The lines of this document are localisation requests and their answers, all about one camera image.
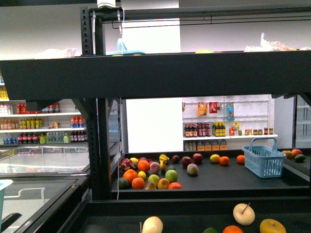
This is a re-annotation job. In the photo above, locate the far lemon on shelf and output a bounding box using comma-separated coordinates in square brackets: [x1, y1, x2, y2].
[210, 154, 220, 163]

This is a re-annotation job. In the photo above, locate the blue basket on far shelf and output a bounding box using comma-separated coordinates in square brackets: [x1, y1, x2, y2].
[242, 137, 286, 178]

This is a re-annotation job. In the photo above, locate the far green apple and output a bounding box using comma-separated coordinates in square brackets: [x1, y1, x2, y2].
[165, 170, 178, 183]

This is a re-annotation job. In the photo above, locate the orange near tray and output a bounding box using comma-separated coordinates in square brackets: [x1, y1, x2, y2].
[223, 225, 243, 233]

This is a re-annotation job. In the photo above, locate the white pear with stem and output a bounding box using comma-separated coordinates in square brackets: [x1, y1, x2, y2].
[233, 203, 256, 226]

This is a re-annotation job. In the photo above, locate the far pink dragon fruit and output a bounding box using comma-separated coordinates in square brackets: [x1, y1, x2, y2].
[119, 158, 136, 172]

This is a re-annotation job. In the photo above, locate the yellow apple right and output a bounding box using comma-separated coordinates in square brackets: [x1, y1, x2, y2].
[259, 218, 287, 233]

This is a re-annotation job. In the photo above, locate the white pear left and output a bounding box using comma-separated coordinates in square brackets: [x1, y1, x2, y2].
[141, 216, 163, 233]

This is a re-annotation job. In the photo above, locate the far orange beside lemon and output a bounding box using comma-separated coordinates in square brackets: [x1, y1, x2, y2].
[219, 156, 230, 166]

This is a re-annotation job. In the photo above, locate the glass freezer chest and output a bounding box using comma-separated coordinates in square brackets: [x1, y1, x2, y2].
[0, 144, 89, 233]

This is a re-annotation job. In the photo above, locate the green lime upper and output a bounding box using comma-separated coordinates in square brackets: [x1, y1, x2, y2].
[202, 227, 218, 233]

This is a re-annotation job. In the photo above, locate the far dark red apple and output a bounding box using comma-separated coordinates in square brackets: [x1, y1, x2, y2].
[181, 156, 192, 168]

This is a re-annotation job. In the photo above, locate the black metal shelf rack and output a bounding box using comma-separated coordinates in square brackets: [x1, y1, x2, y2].
[0, 4, 311, 233]

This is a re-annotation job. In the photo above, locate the light blue shopping basket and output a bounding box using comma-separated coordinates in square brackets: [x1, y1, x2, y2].
[0, 179, 13, 228]

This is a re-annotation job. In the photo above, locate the far orange near basket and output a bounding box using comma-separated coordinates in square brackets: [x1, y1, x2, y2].
[236, 155, 245, 165]

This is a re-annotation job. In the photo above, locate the white sauce shelf unit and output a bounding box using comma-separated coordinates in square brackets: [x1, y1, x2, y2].
[182, 95, 277, 151]

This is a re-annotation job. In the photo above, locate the far large orange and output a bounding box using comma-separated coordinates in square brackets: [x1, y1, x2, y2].
[138, 160, 150, 172]

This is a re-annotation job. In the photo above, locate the far peach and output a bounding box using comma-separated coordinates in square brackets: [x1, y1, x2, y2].
[187, 163, 199, 176]

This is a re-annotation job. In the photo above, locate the white drinks shelf unit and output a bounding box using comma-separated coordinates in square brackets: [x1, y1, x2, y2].
[0, 81, 87, 147]

